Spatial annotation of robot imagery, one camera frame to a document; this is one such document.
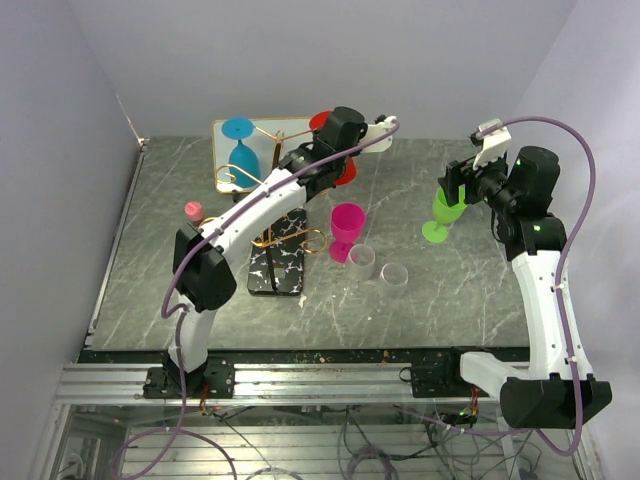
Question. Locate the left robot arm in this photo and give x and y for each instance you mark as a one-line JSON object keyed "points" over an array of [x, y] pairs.
{"points": [[203, 281]]}

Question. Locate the pink plastic wine glass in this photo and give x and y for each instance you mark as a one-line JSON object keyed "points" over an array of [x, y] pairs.
{"points": [[347, 221]]}

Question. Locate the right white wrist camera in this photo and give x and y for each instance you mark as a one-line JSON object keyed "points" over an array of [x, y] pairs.
{"points": [[492, 140]]}

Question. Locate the blue plastic wine glass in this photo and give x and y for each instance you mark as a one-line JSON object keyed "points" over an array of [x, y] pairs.
{"points": [[244, 165]]}

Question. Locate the clear glass cup left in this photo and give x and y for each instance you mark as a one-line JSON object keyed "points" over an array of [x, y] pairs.
{"points": [[360, 262]]}

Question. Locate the clear glass cup right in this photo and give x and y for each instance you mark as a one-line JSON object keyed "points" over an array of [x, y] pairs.
{"points": [[392, 280]]}

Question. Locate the aluminium mounting rail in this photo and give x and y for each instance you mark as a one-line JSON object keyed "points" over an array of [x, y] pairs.
{"points": [[272, 378]]}

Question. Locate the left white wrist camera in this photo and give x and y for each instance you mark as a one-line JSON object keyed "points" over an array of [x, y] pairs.
{"points": [[379, 135]]}

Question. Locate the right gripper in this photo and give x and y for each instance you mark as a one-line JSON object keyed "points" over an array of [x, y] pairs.
{"points": [[458, 173]]}

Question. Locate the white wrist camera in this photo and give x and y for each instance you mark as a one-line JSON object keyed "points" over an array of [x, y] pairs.
{"points": [[379, 135], [492, 140]]}

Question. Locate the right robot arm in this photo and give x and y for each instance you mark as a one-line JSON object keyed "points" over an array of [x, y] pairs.
{"points": [[558, 389]]}

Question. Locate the green plastic wine glass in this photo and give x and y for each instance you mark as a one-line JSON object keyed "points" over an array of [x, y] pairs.
{"points": [[435, 230]]}

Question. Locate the gold framed mirror tray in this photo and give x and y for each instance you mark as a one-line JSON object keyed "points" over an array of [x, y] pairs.
{"points": [[269, 136]]}

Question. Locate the red plastic wine glass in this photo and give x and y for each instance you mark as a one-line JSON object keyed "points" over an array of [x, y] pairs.
{"points": [[316, 123]]}

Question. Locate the clear glass cup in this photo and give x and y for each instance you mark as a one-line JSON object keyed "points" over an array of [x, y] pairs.
{"points": [[360, 262], [392, 280]]}

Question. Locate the pink small bottle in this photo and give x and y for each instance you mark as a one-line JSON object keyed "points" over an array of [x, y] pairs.
{"points": [[194, 211]]}

